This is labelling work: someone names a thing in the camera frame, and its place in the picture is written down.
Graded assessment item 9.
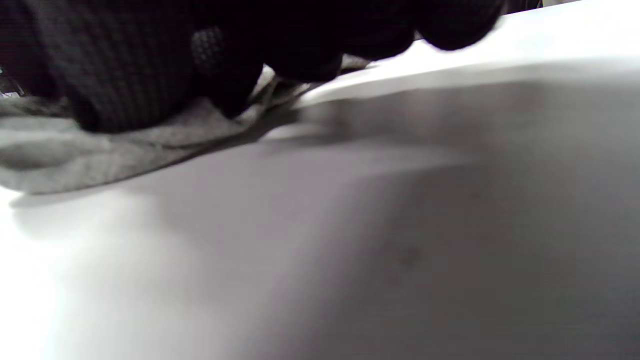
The person's right hand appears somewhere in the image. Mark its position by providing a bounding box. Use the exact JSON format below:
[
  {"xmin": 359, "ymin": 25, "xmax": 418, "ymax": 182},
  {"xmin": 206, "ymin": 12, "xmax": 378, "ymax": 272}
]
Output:
[{"xmin": 0, "ymin": 0, "xmax": 506, "ymax": 135}]

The grey sock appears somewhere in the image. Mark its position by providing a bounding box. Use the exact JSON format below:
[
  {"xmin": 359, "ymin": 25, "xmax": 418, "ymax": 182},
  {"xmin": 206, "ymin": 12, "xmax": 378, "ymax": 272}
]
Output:
[
  {"xmin": 0, "ymin": 115, "xmax": 301, "ymax": 196},
  {"xmin": 0, "ymin": 55, "xmax": 371, "ymax": 151}
]

